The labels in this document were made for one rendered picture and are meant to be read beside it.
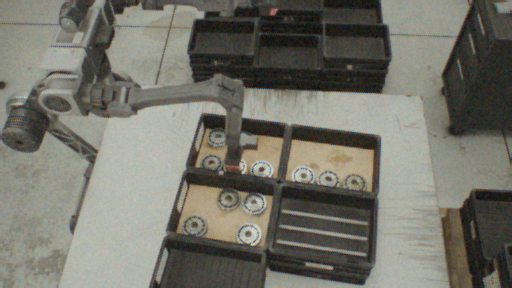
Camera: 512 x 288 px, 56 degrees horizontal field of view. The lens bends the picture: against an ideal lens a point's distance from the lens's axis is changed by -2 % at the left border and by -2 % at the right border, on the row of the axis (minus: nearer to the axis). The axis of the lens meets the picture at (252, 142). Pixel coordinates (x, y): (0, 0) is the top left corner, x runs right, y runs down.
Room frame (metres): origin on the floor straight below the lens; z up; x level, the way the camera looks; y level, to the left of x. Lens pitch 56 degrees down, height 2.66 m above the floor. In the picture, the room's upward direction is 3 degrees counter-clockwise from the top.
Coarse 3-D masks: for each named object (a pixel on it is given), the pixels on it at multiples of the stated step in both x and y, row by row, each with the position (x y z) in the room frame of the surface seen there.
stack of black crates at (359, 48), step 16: (336, 32) 2.26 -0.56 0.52; (352, 32) 2.24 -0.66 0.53; (368, 32) 2.23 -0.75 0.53; (384, 32) 2.22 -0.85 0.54; (336, 48) 2.15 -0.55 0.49; (352, 48) 2.14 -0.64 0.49; (368, 48) 2.14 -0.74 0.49; (384, 48) 2.12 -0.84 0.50; (336, 64) 1.98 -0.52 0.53; (352, 64) 1.97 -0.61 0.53; (368, 64) 1.96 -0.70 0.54; (384, 64) 1.95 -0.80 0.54; (320, 80) 2.00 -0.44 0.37; (336, 80) 1.98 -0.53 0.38; (352, 80) 1.97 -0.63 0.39; (368, 80) 1.96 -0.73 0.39; (384, 80) 1.96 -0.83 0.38
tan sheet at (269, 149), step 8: (264, 136) 1.28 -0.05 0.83; (264, 144) 1.24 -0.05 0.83; (272, 144) 1.23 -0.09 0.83; (280, 144) 1.23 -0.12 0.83; (200, 152) 1.21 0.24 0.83; (208, 152) 1.21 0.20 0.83; (216, 152) 1.21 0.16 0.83; (224, 152) 1.20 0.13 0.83; (248, 152) 1.20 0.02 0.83; (256, 152) 1.19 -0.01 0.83; (264, 152) 1.19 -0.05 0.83; (272, 152) 1.19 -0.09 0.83; (280, 152) 1.19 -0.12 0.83; (200, 160) 1.17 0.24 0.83; (248, 160) 1.15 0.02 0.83; (256, 160) 1.15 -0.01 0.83; (264, 160) 1.15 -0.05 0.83; (272, 160) 1.15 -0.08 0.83; (248, 168) 1.11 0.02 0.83
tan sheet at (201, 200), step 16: (192, 192) 1.01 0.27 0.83; (208, 192) 1.00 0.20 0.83; (240, 192) 1.00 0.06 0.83; (192, 208) 0.93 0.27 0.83; (208, 208) 0.93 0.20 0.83; (240, 208) 0.92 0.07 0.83; (208, 224) 0.86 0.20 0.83; (224, 224) 0.85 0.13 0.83; (240, 224) 0.85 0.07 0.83; (256, 224) 0.84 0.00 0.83
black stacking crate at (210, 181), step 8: (192, 176) 1.05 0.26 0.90; (200, 176) 1.04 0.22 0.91; (208, 176) 1.03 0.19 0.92; (192, 184) 1.05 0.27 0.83; (200, 184) 1.04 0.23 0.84; (208, 184) 1.03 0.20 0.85; (216, 184) 1.03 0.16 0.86; (224, 184) 1.02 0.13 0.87; (232, 184) 1.01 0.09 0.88; (240, 184) 1.00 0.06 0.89; (248, 184) 0.99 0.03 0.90; (256, 184) 0.99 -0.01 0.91; (264, 184) 0.98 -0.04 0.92; (248, 192) 1.00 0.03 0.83; (256, 192) 0.99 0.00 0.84; (264, 192) 0.98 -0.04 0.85; (272, 192) 0.97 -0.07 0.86; (184, 200) 0.97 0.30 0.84; (176, 208) 0.89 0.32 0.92; (176, 216) 0.87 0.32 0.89; (176, 224) 0.85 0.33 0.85; (216, 240) 0.75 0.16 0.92
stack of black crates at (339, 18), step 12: (324, 0) 2.66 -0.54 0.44; (336, 0) 2.65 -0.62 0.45; (348, 0) 2.64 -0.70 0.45; (360, 0) 2.63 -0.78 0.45; (372, 0) 2.62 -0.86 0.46; (324, 12) 2.61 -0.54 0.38; (336, 12) 2.60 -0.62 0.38; (348, 12) 2.60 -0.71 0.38; (360, 12) 2.59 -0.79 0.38; (372, 12) 2.59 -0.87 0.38
